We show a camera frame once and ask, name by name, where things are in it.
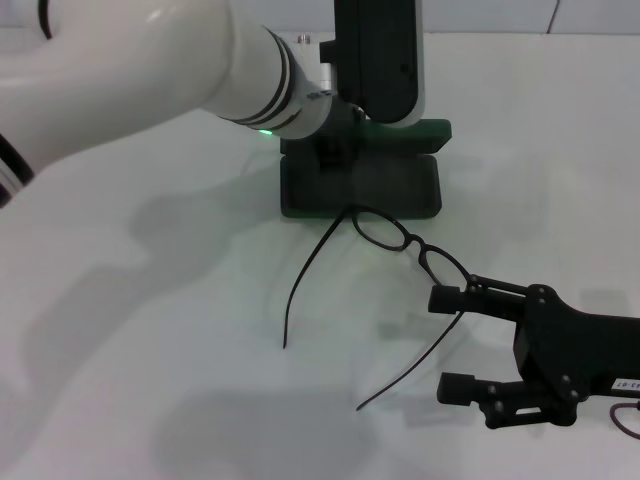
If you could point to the silver metal connector plug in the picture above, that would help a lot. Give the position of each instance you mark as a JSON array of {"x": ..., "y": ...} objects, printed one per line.
[{"x": 303, "y": 38}]

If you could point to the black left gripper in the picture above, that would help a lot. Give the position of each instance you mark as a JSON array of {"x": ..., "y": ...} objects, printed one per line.
[{"x": 345, "y": 125}]

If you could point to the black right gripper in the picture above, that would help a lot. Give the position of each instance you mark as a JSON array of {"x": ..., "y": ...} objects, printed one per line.
[{"x": 575, "y": 350}]

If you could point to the green glasses case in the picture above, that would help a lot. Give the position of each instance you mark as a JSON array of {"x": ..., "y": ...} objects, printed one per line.
[{"x": 390, "y": 185}]

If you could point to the black thin-framed glasses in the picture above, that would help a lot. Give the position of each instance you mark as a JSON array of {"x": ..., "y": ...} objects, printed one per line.
[{"x": 419, "y": 245}]

